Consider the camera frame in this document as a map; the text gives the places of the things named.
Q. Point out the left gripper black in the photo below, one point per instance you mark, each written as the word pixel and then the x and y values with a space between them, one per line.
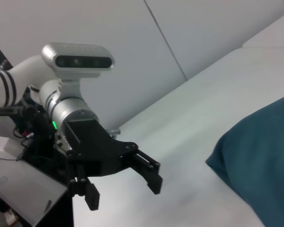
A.
pixel 97 151

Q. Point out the teal t-shirt with FREE print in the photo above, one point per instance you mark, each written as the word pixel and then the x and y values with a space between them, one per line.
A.
pixel 258 160

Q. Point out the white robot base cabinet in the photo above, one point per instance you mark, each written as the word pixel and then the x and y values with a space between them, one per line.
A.
pixel 21 189

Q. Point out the black robot torso frame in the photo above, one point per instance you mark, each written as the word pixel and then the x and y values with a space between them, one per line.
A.
pixel 38 142

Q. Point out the silver camera mount bracket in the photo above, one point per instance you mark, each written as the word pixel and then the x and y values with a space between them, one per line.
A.
pixel 69 88

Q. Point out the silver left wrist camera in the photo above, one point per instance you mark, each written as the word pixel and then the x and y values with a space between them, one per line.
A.
pixel 78 60

